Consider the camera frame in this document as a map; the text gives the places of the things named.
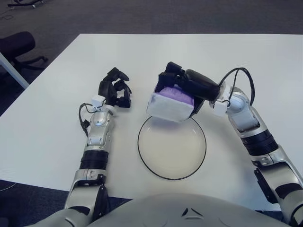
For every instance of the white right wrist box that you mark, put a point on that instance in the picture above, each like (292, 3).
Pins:
(220, 108)

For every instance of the white plate with black rim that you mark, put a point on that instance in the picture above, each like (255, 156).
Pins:
(171, 151)

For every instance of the grey robot torso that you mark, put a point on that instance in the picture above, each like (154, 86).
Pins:
(177, 212)

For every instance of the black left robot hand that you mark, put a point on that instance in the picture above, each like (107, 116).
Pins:
(107, 91)

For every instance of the black office chair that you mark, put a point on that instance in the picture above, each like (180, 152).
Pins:
(16, 45)

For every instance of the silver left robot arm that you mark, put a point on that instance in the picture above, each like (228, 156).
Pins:
(97, 142)

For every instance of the purple tissue paper pack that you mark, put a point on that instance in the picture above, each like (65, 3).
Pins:
(170, 106)

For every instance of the white desk leg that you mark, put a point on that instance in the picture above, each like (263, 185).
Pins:
(14, 69)

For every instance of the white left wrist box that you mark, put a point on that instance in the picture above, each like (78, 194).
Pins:
(98, 101)

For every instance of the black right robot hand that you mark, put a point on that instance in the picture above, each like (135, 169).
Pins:
(201, 84)

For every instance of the black wheeled chair base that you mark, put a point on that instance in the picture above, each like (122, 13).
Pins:
(28, 4)

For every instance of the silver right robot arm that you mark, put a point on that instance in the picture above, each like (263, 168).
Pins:
(255, 137)

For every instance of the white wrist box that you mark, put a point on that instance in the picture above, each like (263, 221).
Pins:
(220, 108)
(98, 101)

